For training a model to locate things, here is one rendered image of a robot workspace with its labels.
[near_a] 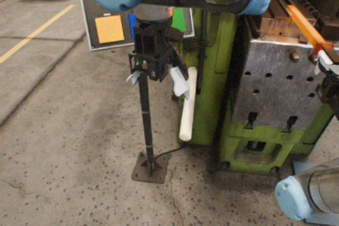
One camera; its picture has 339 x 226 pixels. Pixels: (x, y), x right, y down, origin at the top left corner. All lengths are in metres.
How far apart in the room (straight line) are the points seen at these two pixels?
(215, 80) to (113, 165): 0.85
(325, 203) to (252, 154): 1.05
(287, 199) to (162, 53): 0.36
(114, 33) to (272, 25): 0.58
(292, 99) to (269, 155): 0.49
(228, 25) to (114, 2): 0.84
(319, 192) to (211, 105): 0.99
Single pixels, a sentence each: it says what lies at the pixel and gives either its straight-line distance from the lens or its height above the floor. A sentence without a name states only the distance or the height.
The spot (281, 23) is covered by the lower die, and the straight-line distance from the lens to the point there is 0.97.
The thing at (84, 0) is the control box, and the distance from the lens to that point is 0.76.
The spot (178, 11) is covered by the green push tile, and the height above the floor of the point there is 1.03.
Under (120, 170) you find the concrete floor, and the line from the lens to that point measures 1.55.
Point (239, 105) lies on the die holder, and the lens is 1.09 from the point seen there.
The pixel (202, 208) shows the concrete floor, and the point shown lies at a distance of 1.42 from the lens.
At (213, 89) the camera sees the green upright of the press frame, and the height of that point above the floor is 0.51.
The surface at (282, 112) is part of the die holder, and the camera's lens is 1.16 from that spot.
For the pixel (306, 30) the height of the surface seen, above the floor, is 1.01.
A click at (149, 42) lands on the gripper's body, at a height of 1.09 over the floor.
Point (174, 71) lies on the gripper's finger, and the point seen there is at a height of 1.02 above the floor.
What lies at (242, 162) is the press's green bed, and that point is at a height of 0.14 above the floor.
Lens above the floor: 1.30
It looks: 41 degrees down
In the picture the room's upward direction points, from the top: straight up
